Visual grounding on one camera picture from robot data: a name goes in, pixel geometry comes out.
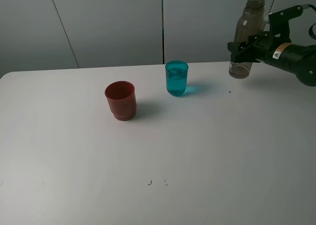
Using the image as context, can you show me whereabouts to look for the clear brownish plastic bottle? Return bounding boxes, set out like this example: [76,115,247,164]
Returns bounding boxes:
[229,0,265,79]

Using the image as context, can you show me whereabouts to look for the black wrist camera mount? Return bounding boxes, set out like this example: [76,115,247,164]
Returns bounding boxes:
[264,5,303,43]

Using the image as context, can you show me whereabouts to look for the blue translucent plastic cup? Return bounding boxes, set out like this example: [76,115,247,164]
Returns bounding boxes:
[165,60,189,96]

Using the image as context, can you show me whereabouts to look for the red plastic cup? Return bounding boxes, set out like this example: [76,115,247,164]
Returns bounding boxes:
[105,81,137,121]

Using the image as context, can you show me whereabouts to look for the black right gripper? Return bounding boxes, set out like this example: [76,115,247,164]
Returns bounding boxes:
[228,32,296,67]

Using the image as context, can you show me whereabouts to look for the black camera cable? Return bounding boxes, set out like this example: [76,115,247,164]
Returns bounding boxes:
[302,3,316,40]

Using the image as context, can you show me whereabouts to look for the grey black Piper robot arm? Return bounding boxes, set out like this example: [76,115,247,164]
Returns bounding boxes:
[228,32,316,87]

